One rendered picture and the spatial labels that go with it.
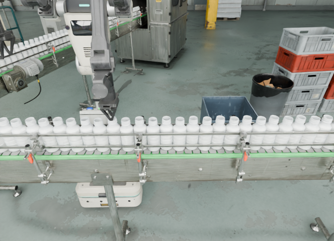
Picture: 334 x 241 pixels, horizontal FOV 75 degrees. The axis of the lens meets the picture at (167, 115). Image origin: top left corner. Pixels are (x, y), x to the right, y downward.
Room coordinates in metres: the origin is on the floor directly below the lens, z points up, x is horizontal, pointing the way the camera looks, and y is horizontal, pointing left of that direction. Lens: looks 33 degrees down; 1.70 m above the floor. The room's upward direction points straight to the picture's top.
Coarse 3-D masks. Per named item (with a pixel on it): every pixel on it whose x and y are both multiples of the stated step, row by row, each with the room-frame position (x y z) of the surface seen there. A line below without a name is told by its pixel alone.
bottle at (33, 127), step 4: (28, 120) 0.79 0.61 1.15; (32, 120) 0.77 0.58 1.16; (28, 124) 0.76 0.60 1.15; (32, 124) 0.77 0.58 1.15; (36, 124) 0.78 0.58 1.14; (28, 128) 0.76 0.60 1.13; (32, 128) 0.76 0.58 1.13; (36, 128) 0.77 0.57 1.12; (28, 132) 0.75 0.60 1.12; (32, 132) 0.75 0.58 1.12; (36, 132) 0.76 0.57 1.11; (40, 140) 0.76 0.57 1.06; (32, 144) 0.75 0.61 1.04; (40, 144) 0.76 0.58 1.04
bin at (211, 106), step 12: (204, 96) 1.38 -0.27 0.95; (216, 96) 1.38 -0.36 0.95; (228, 96) 1.39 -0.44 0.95; (240, 96) 1.39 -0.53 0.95; (204, 108) 1.27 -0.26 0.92; (216, 108) 1.38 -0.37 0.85; (228, 108) 1.39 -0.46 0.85; (240, 108) 1.39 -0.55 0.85; (252, 108) 1.22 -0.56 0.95; (228, 120) 1.08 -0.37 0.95; (240, 120) 1.08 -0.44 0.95; (252, 120) 1.08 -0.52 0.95
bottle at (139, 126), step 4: (140, 116) 0.80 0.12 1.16; (136, 120) 0.77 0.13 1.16; (140, 120) 0.77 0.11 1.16; (136, 124) 0.77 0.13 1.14; (140, 124) 0.77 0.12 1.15; (144, 124) 0.79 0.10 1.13; (136, 128) 0.77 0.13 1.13; (140, 128) 0.76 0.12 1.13; (144, 128) 0.77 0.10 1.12; (136, 132) 0.76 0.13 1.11; (140, 132) 0.76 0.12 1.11; (144, 132) 0.77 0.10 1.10; (144, 136) 0.76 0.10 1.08; (136, 140) 0.76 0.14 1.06; (144, 140) 0.76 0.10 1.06; (144, 144) 0.76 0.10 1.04; (144, 148) 0.76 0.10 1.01
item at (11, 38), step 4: (4, 36) 0.91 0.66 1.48; (8, 36) 0.93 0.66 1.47; (12, 36) 0.96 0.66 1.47; (0, 40) 0.96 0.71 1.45; (4, 40) 0.96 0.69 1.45; (8, 40) 0.96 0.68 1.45; (12, 40) 0.96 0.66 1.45; (4, 44) 0.96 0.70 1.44; (12, 44) 0.96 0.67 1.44; (4, 48) 0.95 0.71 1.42; (12, 48) 0.95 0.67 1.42; (8, 52) 0.95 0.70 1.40; (12, 52) 0.95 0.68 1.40
